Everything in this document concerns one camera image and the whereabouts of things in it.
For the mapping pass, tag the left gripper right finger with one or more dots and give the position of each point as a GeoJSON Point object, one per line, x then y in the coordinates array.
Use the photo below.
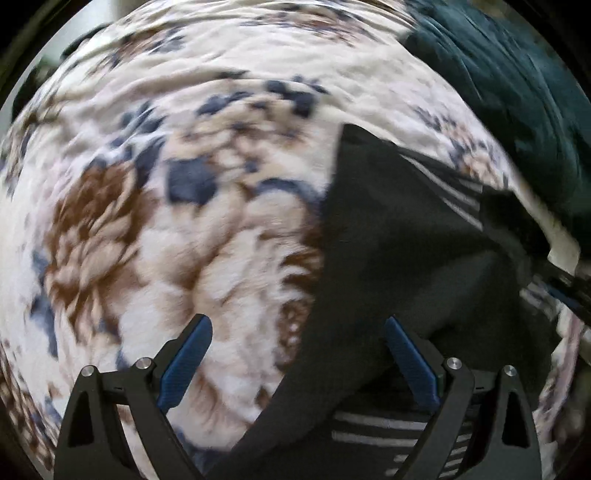
{"type": "Point", "coordinates": [482, 425]}

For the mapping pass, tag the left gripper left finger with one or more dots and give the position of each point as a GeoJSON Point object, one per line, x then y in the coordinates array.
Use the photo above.
{"type": "Point", "coordinates": [92, 444]}

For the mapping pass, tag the black grey striped sweater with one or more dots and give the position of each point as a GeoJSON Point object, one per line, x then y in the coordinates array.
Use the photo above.
{"type": "Point", "coordinates": [456, 262]}

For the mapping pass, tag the floral fleece blanket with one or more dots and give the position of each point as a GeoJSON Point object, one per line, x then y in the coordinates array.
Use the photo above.
{"type": "Point", "coordinates": [176, 162]}

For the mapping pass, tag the dark teal folded blanket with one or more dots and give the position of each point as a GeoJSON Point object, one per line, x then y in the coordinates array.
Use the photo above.
{"type": "Point", "coordinates": [531, 104]}

